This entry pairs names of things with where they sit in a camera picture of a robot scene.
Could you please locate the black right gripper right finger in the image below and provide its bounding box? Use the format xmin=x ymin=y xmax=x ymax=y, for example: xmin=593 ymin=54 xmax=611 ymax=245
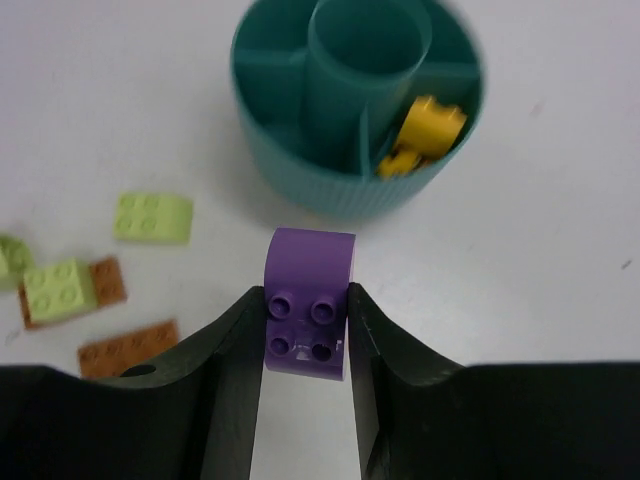
xmin=348 ymin=283 xmax=639 ymax=479

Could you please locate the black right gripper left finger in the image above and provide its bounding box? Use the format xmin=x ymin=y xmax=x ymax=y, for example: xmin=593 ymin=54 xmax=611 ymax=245
xmin=1 ymin=286 xmax=265 ymax=479

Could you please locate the purple curved lego brick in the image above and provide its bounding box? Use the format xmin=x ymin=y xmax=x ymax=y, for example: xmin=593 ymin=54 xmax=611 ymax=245
xmin=264 ymin=227 xmax=356 ymax=381

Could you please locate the brown flat lego plate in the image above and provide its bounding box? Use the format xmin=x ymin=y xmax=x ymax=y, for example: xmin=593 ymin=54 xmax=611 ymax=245
xmin=77 ymin=320 xmax=179 ymax=379

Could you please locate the brown lego plate under green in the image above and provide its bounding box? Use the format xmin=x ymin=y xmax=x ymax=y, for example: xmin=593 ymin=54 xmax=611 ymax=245
xmin=18 ymin=255 xmax=128 ymax=331

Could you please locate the light green lego on brown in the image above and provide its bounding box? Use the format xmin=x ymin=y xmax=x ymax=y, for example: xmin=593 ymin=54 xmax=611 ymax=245
xmin=23 ymin=258 xmax=98 ymax=324

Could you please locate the light green curved lego brick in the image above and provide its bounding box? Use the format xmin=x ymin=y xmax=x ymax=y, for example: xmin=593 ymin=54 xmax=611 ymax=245
xmin=112 ymin=191 xmax=194 ymax=245

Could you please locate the light green tipped lego brick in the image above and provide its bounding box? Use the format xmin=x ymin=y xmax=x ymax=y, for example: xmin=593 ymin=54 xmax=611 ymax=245
xmin=0 ymin=235 xmax=34 ymax=292

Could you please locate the yellow lego in container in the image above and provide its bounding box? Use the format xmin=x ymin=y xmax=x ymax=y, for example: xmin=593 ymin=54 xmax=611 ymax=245
xmin=376 ymin=96 xmax=467 ymax=179

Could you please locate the teal round divided container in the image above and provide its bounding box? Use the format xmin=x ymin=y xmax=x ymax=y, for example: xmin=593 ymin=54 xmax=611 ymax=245
xmin=230 ymin=1 xmax=485 ymax=219

